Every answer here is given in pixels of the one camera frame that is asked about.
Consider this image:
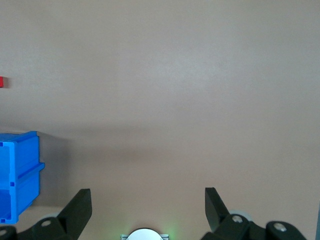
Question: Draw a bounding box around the white right robot arm base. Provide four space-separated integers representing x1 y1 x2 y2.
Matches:
119 227 171 240

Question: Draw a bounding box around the blue plastic storage bin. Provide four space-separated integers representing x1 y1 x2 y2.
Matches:
0 130 46 224

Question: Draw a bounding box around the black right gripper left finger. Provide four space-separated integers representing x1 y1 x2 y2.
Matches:
0 188 93 240

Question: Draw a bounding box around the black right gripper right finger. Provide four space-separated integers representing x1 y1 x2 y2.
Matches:
200 187 307 240

